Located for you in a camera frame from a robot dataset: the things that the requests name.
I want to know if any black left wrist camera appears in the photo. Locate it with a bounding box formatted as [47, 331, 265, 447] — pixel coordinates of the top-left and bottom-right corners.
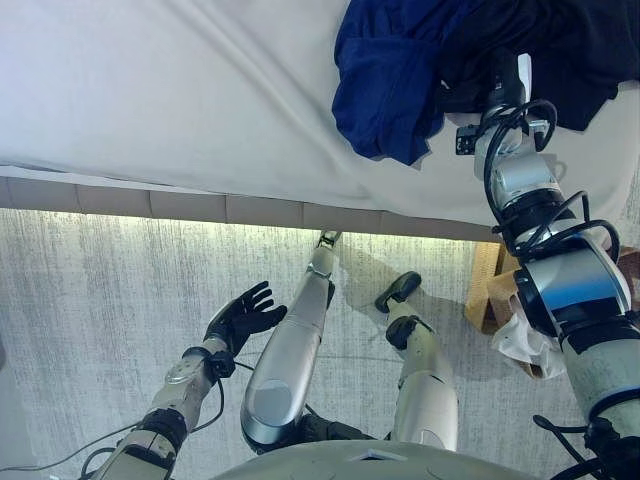
[207, 351, 237, 379]

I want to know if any white garment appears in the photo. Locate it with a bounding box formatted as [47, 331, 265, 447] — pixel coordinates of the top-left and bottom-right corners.
[491, 312, 566, 379]

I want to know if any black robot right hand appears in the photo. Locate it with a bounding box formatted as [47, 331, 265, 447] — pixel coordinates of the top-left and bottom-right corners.
[439, 47, 527, 114]

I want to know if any black robot right foot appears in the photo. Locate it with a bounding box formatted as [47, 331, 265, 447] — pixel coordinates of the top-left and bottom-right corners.
[374, 270, 422, 314]

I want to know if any brown bed base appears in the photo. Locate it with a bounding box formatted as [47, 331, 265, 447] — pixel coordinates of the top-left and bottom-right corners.
[0, 175, 501, 245]

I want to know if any brown wicker basket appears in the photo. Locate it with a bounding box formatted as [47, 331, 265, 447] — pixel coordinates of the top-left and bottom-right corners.
[487, 244, 640, 382]

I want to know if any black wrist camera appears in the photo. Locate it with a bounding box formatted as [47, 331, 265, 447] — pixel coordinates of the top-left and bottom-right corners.
[207, 351, 237, 379]
[454, 124, 484, 155]

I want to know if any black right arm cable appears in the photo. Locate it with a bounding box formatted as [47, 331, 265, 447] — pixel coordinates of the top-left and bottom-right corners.
[474, 98, 624, 480]

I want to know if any light wooden bed leg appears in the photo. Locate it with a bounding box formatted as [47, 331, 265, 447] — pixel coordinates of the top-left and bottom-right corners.
[464, 241, 507, 334]

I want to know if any grey area rug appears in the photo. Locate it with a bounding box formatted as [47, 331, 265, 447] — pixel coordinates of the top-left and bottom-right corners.
[0, 207, 601, 480]

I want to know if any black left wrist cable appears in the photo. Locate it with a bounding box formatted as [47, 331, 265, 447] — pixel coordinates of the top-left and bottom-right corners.
[0, 360, 256, 474]

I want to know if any silver robot right leg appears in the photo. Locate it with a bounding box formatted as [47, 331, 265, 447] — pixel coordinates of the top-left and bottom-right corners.
[384, 314, 459, 451]

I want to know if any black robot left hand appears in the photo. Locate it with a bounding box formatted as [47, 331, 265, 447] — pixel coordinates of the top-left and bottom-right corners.
[203, 280, 289, 354]

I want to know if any silver robot leg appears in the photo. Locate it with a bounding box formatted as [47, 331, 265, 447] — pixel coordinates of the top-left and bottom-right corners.
[239, 229, 344, 454]
[384, 314, 459, 451]

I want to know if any black garment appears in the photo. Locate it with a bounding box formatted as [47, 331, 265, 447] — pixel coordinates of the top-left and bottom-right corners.
[439, 0, 640, 132]

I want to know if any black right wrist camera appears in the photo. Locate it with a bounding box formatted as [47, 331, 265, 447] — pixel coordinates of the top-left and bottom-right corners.
[454, 124, 484, 155]

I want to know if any blue garment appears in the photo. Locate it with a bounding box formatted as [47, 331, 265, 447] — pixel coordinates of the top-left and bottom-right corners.
[331, 0, 481, 167]

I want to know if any grey robot torso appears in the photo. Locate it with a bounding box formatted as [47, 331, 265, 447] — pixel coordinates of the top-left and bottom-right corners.
[209, 412, 541, 480]

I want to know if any silver robot left leg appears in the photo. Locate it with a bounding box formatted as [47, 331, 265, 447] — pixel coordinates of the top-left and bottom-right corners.
[239, 229, 344, 454]

